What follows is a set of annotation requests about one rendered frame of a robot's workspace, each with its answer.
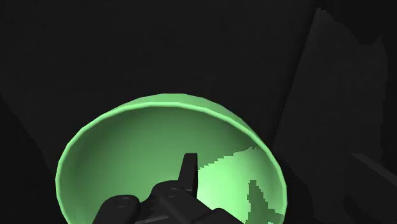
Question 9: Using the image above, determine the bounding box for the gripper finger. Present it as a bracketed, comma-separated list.
[92, 152, 218, 224]

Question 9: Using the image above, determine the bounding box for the green bowl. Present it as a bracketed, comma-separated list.
[55, 93, 288, 224]

